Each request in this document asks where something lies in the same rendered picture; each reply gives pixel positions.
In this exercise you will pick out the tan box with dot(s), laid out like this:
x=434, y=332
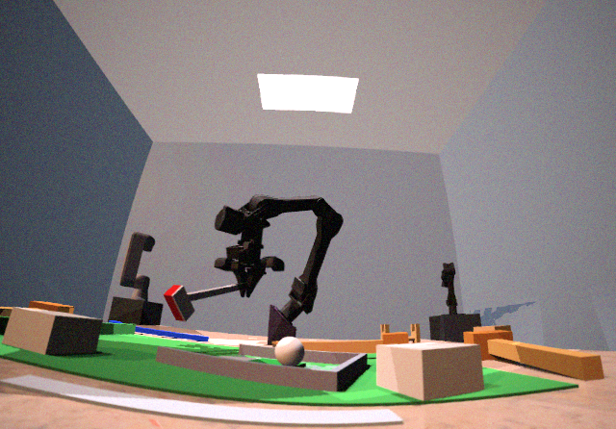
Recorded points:
x=49, y=332
x=429, y=370

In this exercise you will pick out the green putting mat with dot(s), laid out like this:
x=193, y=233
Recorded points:
x=130, y=360

